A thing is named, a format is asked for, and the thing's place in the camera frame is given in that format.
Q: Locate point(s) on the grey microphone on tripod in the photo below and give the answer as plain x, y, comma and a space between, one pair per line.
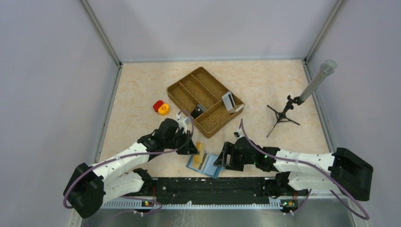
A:
327, 68

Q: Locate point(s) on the black card in tray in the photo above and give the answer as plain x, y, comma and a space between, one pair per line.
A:
198, 110

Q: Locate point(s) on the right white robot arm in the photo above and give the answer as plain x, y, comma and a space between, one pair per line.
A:
341, 171

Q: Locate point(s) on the blue card holder wallet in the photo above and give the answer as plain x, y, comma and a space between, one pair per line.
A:
208, 168

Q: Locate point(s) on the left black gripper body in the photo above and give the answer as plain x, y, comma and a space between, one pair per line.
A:
170, 142

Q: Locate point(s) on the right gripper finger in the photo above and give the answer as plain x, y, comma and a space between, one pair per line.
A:
221, 160
225, 152

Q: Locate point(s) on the orange cylinder block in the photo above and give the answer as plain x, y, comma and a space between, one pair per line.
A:
164, 109

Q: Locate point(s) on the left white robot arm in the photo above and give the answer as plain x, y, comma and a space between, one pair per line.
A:
90, 186

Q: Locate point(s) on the woven brown divided tray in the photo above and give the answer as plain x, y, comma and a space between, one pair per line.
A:
201, 87

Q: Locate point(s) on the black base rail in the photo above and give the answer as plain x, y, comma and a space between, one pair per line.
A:
220, 191

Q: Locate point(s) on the grey white card stand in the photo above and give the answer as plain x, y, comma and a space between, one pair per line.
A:
231, 107

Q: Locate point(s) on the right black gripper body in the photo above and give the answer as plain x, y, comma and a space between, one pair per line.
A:
239, 160

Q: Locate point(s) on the gold credit card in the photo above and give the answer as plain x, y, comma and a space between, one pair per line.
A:
202, 161

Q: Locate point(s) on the red cylinder block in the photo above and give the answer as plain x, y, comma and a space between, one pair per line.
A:
157, 105

